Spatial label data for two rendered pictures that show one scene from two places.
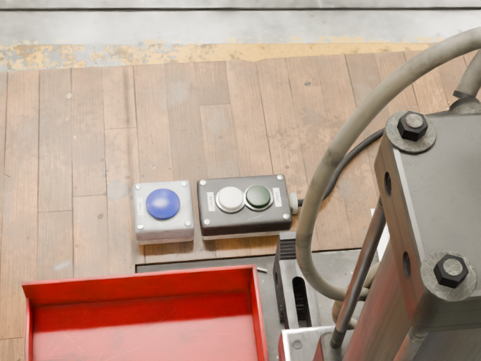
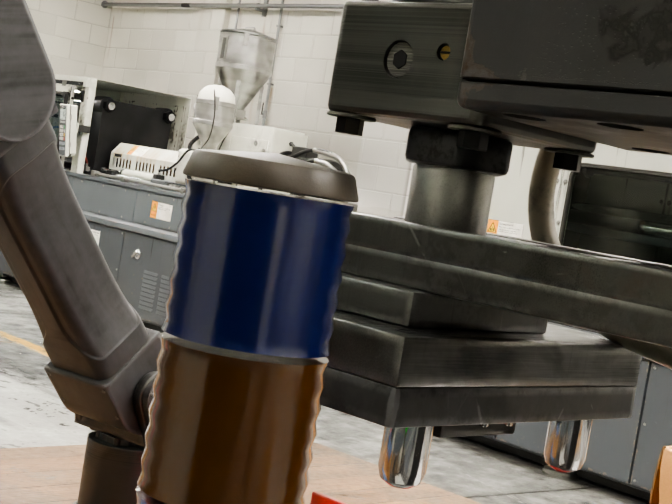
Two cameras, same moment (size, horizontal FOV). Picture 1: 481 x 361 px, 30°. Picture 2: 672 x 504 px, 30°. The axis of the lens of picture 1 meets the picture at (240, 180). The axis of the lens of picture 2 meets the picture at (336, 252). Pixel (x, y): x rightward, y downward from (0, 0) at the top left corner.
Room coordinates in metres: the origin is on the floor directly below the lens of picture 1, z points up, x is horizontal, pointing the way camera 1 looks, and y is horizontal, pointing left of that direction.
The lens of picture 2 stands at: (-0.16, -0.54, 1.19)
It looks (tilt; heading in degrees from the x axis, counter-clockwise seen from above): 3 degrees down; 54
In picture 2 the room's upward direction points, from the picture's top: 9 degrees clockwise
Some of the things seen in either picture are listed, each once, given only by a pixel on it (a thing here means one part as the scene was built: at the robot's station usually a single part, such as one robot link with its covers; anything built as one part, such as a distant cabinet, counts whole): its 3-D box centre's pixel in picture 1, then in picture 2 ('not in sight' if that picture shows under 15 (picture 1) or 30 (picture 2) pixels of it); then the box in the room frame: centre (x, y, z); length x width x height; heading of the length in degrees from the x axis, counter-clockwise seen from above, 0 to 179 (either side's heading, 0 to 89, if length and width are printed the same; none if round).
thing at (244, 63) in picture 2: not in sight; (249, 111); (4.35, 6.98, 1.60); 2.54 x 0.84 x 1.26; 97
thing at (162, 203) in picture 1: (162, 205); not in sight; (0.54, 0.09, 0.93); 0.04 x 0.04 x 0.02
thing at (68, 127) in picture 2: not in sight; (71, 131); (3.60, 8.18, 1.27); 0.23 x 0.18 x 0.38; 7
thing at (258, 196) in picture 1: (258, 199); not in sight; (0.56, -0.02, 0.93); 0.03 x 0.03 x 0.02
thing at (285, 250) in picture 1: (293, 277); not in sight; (0.45, -0.07, 0.95); 0.06 x 0.03 x 0.09; 11
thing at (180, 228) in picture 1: (163, 217); not in sight; (0.54, 0.09, 0.90); 0.07 x 0.07 x 0.06; 11
